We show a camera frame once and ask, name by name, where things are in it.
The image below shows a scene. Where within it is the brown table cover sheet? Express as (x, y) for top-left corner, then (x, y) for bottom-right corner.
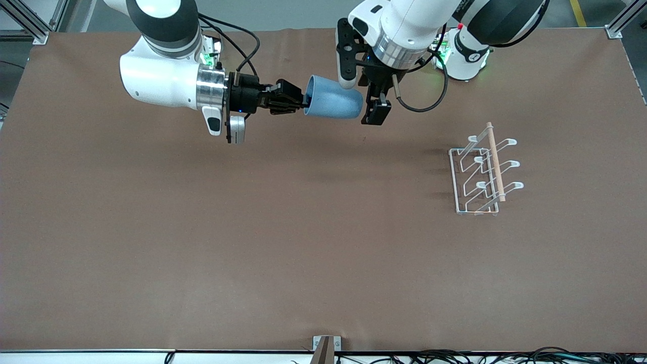
(0, 28), (647, 353)

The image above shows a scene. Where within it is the aluminium frame profile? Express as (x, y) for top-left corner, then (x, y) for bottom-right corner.
(0, 0), (69, 45)
(605, 0), (647, 40)

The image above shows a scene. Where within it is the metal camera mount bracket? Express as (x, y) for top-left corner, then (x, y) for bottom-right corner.
(311, 335), (342, 364)

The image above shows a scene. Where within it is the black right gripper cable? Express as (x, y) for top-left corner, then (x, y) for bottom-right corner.
(200, 14), (261, 76)

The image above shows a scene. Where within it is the white wire cup holder rack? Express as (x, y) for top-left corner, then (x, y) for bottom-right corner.
(449, 122), (525, 217)

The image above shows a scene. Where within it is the blue plastic cup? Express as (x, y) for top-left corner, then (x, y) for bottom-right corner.
(303, 75), (364, 120)

